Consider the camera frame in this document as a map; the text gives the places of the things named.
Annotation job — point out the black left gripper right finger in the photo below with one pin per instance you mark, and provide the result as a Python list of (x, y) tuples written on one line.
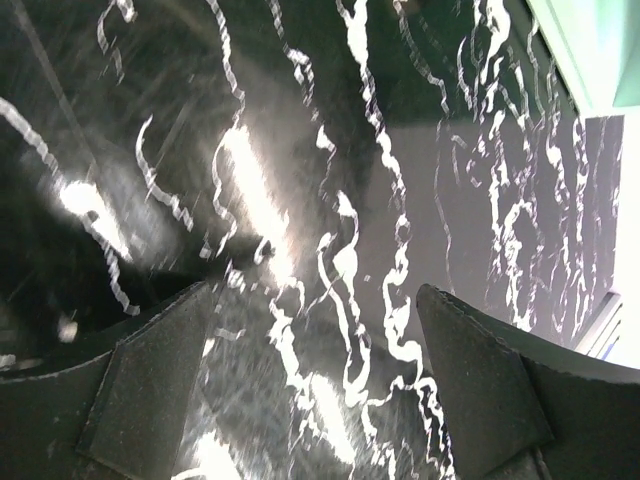
[(519, 407)]

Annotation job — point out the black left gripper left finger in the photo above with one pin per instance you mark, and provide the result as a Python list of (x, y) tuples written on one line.
[(112, 405)]

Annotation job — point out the mint green open cabinet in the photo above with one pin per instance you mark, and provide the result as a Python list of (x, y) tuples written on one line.
[(596, 47)]

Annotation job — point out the aluminium rail frame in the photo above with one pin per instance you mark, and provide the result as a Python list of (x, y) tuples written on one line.
[(604, 328)]

